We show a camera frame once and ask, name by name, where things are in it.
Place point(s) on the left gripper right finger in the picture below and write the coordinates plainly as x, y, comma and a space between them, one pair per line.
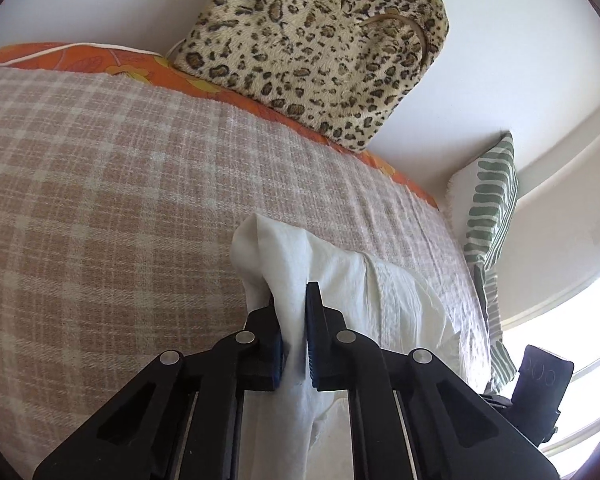
411, 416

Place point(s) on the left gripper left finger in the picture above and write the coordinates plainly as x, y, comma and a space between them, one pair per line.
180, 416

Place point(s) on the green striped white blanket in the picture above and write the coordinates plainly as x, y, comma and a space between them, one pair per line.
481, 200

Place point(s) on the pink plaid bed blanket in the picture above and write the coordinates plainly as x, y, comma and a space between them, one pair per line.
118, 203

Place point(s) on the leopard print cushion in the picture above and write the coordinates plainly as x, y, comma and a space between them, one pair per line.
337, 67

